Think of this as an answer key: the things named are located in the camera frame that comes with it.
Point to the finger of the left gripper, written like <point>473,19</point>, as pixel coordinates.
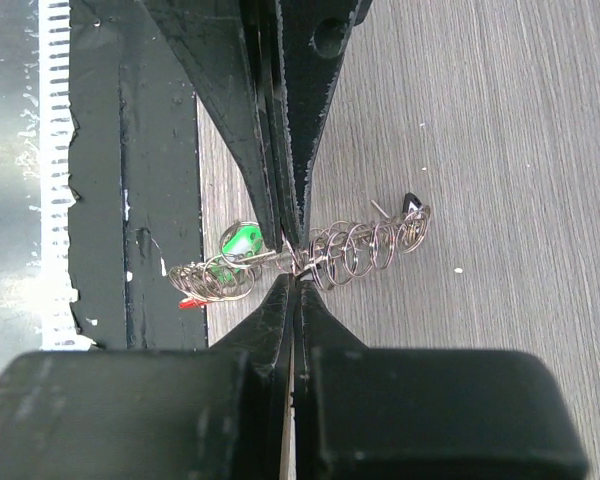
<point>312,37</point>
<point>223,47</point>

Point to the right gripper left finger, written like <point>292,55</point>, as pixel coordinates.
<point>215,413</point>

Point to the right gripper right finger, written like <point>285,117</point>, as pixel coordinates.
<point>396,413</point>

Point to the red key tag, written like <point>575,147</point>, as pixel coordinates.
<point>191,303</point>

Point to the large metal keyring with rings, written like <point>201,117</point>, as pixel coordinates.
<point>335,256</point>

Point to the green key tag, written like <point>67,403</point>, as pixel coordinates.
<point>239,242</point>

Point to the silver key black head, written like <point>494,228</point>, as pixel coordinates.
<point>411,203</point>

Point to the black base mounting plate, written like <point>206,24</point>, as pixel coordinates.
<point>134,174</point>

